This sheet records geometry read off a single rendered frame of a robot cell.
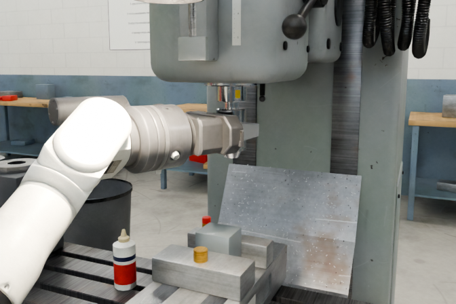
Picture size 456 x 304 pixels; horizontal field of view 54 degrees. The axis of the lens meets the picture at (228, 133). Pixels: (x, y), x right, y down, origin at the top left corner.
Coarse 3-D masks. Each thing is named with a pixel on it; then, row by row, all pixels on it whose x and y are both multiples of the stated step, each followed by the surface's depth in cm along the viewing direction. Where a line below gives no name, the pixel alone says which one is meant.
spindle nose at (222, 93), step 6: (216, 90) 68; (222, 90) 67; (228, 90) 66; (234, 90) 66; (240, 90) 67; (246, 90) 68; (216, 96) 68; (222, 96) 67; (228, 96) 66; (234, 96) 66; (240, 96) 67; (246, 96) 68
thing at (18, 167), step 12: (0, 156) 100; (0, 168) 89; (12, 168) 89; (24, 168) 90; (0, 180) 88; (12, 180) 86; (0, 192) 88; (12, 192) 87; (0, 204) 89; (60, 240) 98
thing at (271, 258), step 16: (192, 240) 78; (256, 240) 75; (272, 240) 75; (256, 256) 74; (272, 256) 76; (256, 272) 72; (272, 272) 76; (144, 288) 67; (160, 288) 67; (176, 288) 67; (256, 288) 69; (272, 288) 77
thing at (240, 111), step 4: (220, 108) 69; (224, 108) 69; (240, 108) 69; (244, 108) 69; (216, 112) 68; (220, 112) 67; (224, 112) 67; (228, 112) 67; (232, 112) 67; (236, 112) 67; (240, 112) 67; (244, 112) 68
